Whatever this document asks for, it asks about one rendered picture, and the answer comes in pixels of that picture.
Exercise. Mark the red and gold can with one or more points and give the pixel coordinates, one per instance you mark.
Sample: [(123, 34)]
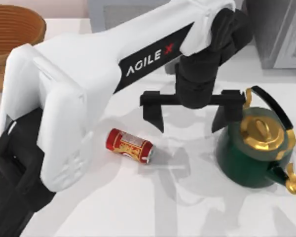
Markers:
[(129, 145)]

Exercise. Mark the green and gold kettle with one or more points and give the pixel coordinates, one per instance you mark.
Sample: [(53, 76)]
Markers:
[(246, 158)]

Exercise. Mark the grey cabinet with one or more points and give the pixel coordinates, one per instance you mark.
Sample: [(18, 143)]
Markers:
[(281, 32)]

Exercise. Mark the brown woven basket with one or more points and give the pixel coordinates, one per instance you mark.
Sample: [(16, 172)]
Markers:
[(5, 49)]

